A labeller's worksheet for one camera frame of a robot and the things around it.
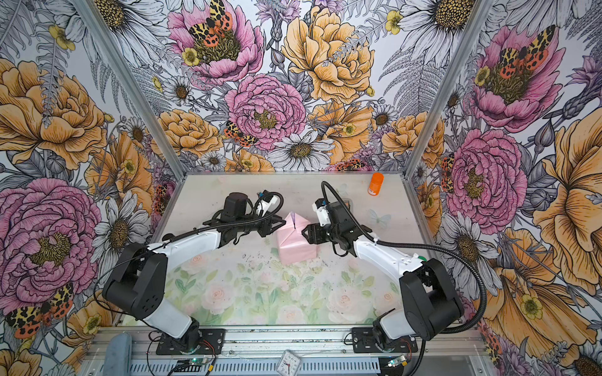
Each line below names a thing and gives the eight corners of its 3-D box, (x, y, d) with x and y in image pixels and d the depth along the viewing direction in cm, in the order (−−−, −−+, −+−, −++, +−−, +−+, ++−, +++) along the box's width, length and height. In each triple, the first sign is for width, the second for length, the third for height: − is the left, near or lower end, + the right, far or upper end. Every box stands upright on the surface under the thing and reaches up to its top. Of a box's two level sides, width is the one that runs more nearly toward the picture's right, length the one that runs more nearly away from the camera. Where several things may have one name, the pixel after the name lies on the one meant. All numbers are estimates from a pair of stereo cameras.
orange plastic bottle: (368, 195, 116) (373, 181, 108) (367, 187, 119) (371, 172, 112) (379, 195, 116) (385, 181, 108) (377, 187, 119) (382, 172, 112)
